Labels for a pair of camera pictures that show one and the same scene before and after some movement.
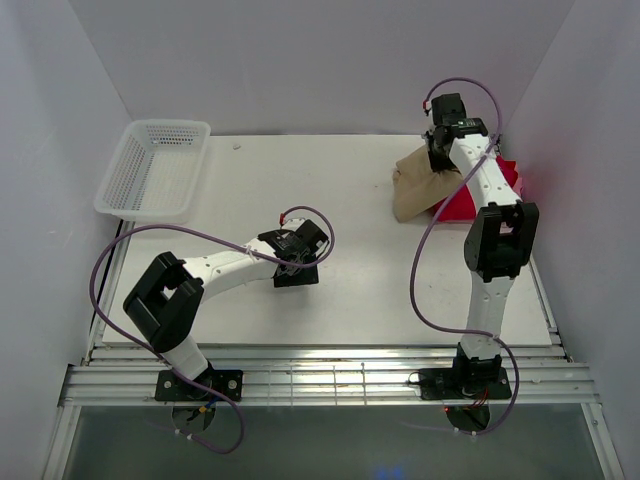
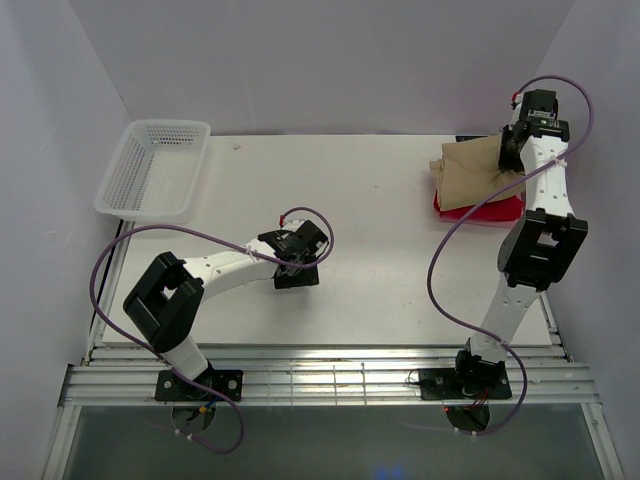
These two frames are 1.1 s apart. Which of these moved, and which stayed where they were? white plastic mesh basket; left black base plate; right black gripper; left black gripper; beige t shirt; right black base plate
Moved: beige t shirt; right black gripper
Stayed: left black base plate; right black base plate; white plastic mesh basket; left black gripper
